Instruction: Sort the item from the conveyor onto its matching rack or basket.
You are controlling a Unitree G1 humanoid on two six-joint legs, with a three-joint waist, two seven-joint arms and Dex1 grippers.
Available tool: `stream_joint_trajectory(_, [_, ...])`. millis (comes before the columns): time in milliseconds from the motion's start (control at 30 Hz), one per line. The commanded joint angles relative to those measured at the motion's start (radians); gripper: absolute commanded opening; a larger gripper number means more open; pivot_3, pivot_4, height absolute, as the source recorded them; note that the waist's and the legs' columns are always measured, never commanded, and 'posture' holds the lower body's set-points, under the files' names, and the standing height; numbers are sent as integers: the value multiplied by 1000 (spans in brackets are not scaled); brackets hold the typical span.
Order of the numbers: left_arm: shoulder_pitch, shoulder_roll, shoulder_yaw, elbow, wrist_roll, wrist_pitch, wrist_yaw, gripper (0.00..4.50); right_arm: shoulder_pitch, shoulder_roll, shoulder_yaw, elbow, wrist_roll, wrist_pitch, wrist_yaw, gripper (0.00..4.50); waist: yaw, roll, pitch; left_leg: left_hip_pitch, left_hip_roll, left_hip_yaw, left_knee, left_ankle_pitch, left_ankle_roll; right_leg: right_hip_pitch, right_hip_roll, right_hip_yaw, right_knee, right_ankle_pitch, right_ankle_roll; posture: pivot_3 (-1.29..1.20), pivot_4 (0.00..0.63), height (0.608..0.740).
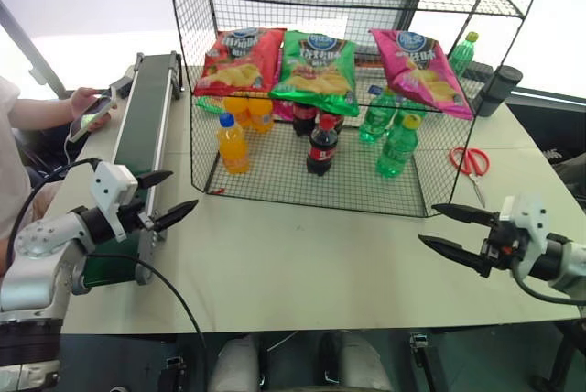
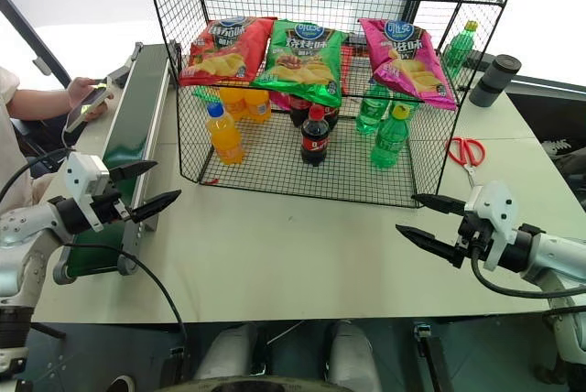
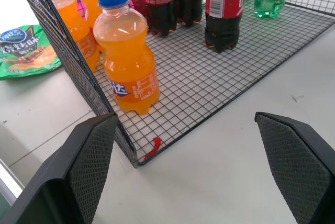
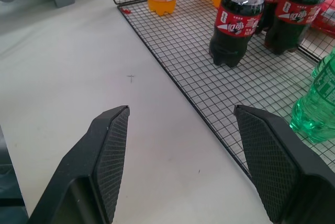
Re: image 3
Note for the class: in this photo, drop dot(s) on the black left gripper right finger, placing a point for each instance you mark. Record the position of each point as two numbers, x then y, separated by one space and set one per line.
295 161

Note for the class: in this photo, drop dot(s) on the green potato chip bag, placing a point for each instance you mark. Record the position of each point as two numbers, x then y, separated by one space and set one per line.
24 51

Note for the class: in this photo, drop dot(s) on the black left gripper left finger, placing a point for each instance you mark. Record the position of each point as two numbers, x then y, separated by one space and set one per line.
78 166

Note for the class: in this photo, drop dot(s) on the red zip tie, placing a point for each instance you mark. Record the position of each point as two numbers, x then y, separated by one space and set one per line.
154 147

